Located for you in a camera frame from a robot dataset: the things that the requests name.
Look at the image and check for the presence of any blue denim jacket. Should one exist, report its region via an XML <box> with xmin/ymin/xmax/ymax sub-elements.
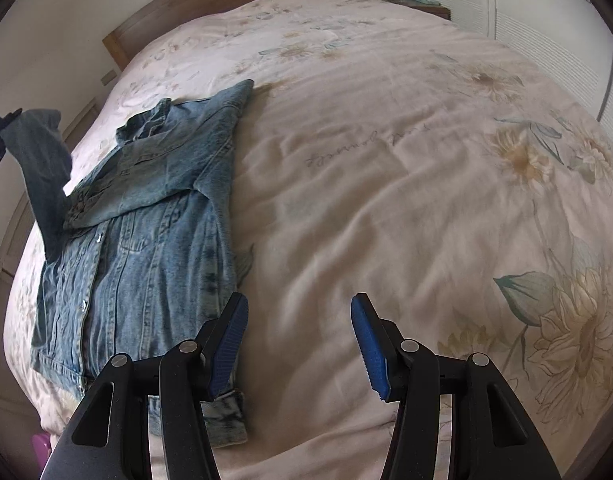
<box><xmin>0</xmin><ymin>79</ymin><xmax>253</xmax><ymax>439</ymax></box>

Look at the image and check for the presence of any purple plastic stool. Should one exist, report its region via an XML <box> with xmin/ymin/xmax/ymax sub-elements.
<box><xmin>31</xmin><ymin>432</ymin><xmax>52</xmax><ymax>470</ymax></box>

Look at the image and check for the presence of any floral pink bed quilt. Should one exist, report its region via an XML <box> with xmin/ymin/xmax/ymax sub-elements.
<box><xmin>1</xmin><ymin>0</ymin><xmax>613</xmax><ymax>480</ymax></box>

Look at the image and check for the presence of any wooden nightstand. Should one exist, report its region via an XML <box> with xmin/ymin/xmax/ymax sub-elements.
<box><xmin>387</xmin><ymin>0</ymin><xmax>451</xmax><ymax>21</ymax></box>

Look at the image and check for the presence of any white louvered wardrobe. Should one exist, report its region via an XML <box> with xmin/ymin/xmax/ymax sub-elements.
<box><xmin>438</xmin><ymin>0</ymin><xmax>613</xmax><ymax>139</ymax></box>

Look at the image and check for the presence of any beige wall socket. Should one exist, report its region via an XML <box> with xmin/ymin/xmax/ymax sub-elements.
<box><xmin>100</xmin><ymin>70</ymin><xmax>116</xmax><ymax>86</ymax></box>

